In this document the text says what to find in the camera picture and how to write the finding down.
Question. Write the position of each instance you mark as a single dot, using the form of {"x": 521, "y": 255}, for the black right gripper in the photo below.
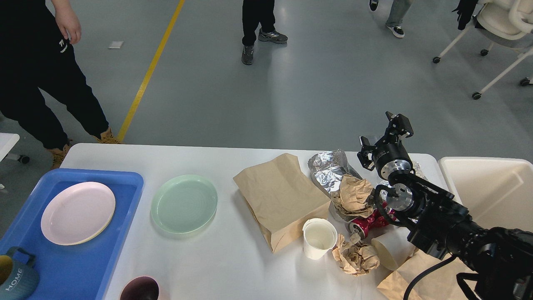
{"x": 389, "y": 155}

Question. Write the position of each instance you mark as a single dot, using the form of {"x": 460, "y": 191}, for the green plate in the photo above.
{"x": 184, "y": 204}

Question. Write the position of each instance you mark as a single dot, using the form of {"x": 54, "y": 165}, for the pink mug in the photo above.
{"x": 141, "y": 288}

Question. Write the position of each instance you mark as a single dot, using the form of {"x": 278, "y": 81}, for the blue-grey HOME mug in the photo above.
{"x": 17, "y": 280}

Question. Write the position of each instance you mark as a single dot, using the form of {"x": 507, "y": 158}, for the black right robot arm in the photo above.
{"x": 501, "y": 259}

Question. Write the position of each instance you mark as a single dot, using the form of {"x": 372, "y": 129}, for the crumpled aluminium foil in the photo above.
{"x": 328, "y": 168}

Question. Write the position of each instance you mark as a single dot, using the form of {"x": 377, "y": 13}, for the crumpled brown paper upper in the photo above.
{"x": 351, "y": 199}

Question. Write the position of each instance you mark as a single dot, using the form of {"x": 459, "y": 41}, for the crumpled brown paper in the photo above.
{"x": 355, "y": 257}
{"x": 351, "y": 199}

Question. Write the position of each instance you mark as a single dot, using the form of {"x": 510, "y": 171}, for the crushed red can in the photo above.
{"x": 362, "y": 225}

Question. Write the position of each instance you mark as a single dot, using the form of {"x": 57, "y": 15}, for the white paper cup upright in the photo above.
{"x": 319, "y": 237}

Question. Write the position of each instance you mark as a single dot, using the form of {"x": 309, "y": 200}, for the brown paper bag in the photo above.
{"x": 438, "y": 285}
{"x": 281, "y": 198}

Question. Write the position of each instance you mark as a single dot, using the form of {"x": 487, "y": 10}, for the crumpled brown paper lower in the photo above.
{"x": 355, "y": 257}

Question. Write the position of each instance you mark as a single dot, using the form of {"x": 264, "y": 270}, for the white plastic bin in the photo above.
{"x": 498, "y": 192}

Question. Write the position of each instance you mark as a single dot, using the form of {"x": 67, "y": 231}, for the person in grey trousers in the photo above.
{"x": 398, "y": 11}

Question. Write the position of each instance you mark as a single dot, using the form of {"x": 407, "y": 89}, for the brown paper bag lower right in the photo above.
{"x": 438, "y": 285}

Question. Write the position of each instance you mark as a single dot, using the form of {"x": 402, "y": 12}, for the white office chair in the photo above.
{"x": 507, "y": 23}

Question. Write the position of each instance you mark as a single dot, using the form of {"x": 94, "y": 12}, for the person in grey sneakers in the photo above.
{"x": 258, "y": 21}

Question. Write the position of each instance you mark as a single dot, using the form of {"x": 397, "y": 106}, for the pink plate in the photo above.
{"x": 78, "y": 214}

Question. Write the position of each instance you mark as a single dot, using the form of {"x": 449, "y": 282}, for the blue plastic tray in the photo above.
{"x": 76, "y": 272}

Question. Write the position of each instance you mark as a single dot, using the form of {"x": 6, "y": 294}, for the person in tan boots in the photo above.
{"x": 37, "y": 54}

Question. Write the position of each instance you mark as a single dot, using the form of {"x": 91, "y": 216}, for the white side table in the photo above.
{"x": 7, "y": 142}

